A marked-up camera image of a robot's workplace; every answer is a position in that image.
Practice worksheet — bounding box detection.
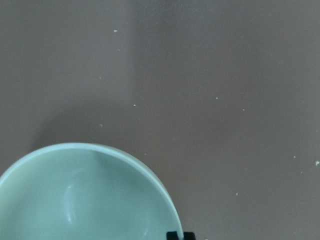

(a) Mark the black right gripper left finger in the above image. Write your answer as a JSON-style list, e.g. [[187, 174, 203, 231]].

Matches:
[[166, 231, 179, 240]]

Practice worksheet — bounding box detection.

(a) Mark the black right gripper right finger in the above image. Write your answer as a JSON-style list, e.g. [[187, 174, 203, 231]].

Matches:
[[183, 231, 196, 240]]

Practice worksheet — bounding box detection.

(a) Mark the green bowl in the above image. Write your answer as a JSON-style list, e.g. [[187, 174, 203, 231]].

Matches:
[[0, 143, 184, 240]]

